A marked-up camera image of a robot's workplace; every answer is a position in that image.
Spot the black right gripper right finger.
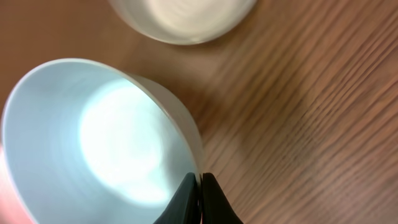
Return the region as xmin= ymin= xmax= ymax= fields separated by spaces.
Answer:
xmin=201 ymin=173 xmax=243 ymax=224

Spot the light blue bowl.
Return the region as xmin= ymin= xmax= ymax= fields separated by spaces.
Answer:
xmin=1 ymin=58 xmax=204 ymax=223

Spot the pink bowl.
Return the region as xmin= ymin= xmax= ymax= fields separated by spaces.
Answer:
xmin=1 ymin=147 xmax=34 ymax=224

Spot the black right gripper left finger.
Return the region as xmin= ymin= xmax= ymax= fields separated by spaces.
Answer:
xmin=154 ymin=172 xmax=201 ymax=224

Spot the grey bowl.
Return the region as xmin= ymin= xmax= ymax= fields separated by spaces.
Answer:
xmin=109 ymin=0 xmax=256 ymax=45

